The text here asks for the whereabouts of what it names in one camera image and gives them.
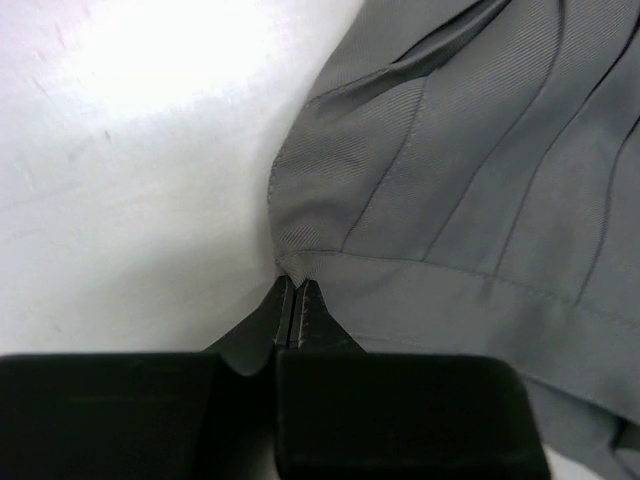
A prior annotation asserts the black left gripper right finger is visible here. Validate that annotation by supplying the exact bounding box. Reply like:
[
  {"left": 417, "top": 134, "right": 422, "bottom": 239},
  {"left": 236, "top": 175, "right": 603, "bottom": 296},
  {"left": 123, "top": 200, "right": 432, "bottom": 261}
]
[{"left": 275, "top": 281, "right": 534, "bottom": 479}]

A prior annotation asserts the grey pleated skirt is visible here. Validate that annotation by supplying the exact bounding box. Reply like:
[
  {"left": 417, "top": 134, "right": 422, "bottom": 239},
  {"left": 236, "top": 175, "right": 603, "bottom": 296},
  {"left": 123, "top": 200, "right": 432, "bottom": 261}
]
[{"left": 268, "top": 0, "right": 639, "bottom": 479}]

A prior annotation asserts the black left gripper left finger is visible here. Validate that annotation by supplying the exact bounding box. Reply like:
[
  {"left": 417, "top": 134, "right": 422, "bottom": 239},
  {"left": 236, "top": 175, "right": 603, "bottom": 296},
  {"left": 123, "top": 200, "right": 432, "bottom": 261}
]
[{"left": 1, "top": 277, "right": 292, "bottom": 479}]

